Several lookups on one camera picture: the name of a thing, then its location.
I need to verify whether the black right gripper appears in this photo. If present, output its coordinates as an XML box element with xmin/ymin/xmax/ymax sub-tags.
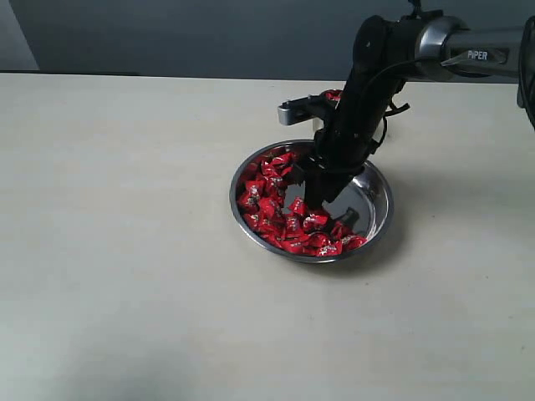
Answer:
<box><xmin>290</xmin><ymin>79</ymin><xmax>401</xmax><ymax>209</ymax></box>

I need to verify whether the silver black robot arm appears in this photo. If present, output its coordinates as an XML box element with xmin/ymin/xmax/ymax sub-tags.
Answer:
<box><xmin>279</xmin><ymin>1</ymin><xmax>534</xmax><ymax>209</ymax></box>

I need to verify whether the round steel plate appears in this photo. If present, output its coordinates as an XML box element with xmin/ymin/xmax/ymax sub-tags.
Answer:
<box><xmin>229</xmin><ymin>140</ymin><xmax>394</xmax><ymax>264</ymax></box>

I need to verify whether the small steel cup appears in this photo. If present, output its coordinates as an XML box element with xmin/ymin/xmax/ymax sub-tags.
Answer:
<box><xmin>312</xmin><ymin>93</ymin><xmax>339</xmax><ymax>132</ymax></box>

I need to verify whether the red candy top left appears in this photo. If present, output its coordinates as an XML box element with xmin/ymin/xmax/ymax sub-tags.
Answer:
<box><xmin>260</xmin><ymin>152</ymin><xmax>297</xmax><ymax>178</ymax></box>

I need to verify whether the red candy front bottom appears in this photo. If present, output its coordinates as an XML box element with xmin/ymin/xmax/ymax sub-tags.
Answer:
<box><xmin>314</xmin><ymin>241</ymin><xmax>343</xmax><ymax>257</ymax></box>

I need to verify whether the red candy left edge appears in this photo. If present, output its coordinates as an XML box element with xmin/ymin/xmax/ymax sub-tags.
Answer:
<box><xmin>237</xmin><ymin>180</ymin><xmax>265</xmax><ymax>213</ymax></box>

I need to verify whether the black camera cable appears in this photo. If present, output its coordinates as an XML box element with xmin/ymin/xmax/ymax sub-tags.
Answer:
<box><xmin>359</xmin><ymin>53</ymin><xmax>423</xmax><ymax>155</ymax></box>

